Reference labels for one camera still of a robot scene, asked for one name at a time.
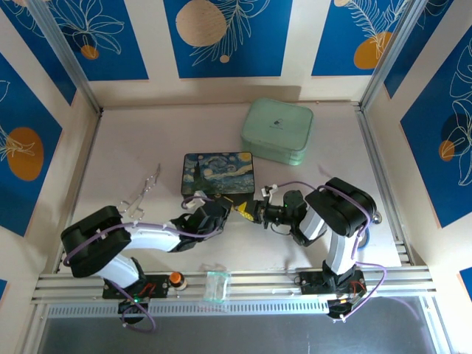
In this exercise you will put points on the starry night painted tin box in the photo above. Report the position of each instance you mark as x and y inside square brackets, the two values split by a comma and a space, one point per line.
[221, 171]

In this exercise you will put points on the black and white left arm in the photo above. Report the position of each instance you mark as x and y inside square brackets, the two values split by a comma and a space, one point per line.
[92, 243]

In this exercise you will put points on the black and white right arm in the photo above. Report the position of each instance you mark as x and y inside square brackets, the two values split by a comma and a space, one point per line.
[343, 206]

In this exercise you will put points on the orange capped small bottle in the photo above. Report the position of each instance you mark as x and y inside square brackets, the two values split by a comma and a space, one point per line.
[176, 277]

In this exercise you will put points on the mint green zip case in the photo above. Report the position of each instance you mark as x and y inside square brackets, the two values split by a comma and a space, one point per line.
[276, 129]

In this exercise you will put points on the silver metal knob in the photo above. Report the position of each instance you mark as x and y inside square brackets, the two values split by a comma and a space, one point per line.
[376, 218]

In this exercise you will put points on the black connector board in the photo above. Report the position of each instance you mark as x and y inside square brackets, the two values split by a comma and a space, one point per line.
[132, 307]
[339, 309]

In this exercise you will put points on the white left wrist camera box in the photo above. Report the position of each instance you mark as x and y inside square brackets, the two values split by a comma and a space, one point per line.
[193, 201]

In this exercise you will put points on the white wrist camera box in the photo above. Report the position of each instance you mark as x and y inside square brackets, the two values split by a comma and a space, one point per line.
[268, 190]
[193, 201]

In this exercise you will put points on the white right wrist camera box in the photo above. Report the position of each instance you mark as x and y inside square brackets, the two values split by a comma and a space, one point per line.
[268, 190]

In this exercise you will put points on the aluminium frame rail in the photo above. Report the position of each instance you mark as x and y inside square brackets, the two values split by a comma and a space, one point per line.
[258, 284]

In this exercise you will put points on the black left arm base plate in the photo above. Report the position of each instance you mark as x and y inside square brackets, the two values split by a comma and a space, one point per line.
[158, 287]

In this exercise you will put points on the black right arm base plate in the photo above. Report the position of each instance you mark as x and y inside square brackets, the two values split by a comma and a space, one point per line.
[311, 285]

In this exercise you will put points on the aluminium side rail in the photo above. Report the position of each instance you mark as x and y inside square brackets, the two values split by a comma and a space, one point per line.
[380, 177]
[79, 188]

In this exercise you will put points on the aluminium corner post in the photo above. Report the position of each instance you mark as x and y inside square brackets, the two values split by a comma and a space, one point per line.
[62, 48]
[391, 51]

